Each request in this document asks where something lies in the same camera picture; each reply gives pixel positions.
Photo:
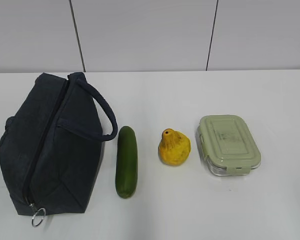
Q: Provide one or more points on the yellow toy squash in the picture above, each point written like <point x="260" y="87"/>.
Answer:
<point x="174" y="147"/>

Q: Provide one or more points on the green cucumber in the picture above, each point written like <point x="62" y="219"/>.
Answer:
<point x="126" y="176"/>

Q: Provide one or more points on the green lidded glass lunch box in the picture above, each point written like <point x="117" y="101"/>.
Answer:
<point x="227" y="145"/>

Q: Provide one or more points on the dark blue fabric lunch bag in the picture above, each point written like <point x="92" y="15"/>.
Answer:
<point x="51" y="148"/>

